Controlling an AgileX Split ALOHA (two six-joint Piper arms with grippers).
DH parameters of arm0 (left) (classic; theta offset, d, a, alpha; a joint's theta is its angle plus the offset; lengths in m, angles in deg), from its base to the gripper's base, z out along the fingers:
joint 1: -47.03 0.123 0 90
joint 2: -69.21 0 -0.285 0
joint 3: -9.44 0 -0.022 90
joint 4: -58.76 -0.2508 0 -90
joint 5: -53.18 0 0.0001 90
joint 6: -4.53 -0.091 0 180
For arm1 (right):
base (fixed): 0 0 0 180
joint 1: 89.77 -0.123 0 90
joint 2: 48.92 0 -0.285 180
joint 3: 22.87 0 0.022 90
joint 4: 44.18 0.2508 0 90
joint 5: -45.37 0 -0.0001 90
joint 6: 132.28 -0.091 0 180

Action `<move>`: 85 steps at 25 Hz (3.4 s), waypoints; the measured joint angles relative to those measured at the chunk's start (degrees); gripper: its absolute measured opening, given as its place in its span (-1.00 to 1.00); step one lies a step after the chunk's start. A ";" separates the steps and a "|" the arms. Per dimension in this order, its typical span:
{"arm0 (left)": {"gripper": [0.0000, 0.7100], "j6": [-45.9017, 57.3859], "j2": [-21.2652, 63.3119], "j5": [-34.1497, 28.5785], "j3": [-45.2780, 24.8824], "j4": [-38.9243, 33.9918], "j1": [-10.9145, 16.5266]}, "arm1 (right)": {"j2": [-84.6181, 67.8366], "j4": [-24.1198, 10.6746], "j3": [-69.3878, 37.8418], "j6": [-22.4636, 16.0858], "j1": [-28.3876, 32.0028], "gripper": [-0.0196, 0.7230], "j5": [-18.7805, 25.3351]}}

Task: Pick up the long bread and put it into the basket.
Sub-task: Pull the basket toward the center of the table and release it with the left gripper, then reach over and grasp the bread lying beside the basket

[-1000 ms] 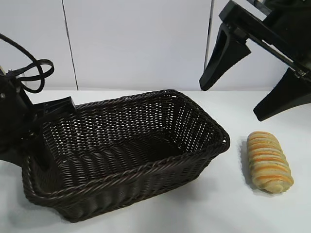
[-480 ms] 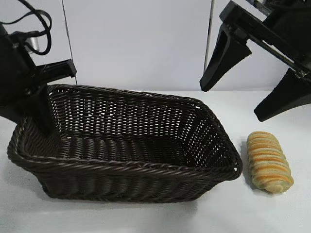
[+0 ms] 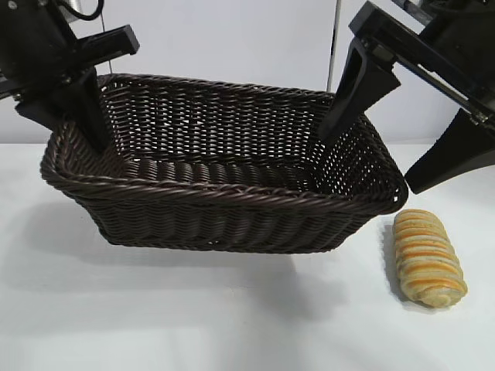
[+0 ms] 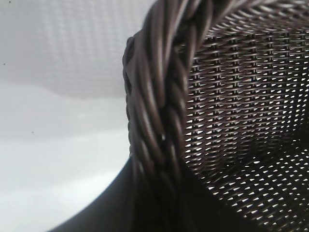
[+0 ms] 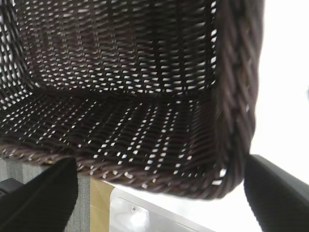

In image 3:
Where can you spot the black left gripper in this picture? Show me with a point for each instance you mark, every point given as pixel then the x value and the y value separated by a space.
pixel 112 42

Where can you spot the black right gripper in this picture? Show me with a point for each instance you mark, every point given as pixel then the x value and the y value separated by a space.
pixel 390 38

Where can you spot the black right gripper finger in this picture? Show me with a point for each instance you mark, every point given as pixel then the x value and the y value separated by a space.
pixel 456 158

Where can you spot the long striped bread roll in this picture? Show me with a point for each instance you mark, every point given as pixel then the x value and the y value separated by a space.
pixel 425 259

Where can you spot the dark brown wicker basket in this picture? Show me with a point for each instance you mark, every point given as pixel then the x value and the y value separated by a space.
pixel 232 224

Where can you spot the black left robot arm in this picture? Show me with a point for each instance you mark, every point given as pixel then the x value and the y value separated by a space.
pixel 27 35

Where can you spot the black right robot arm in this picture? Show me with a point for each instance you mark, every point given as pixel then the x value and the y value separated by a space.
pixel 464 35

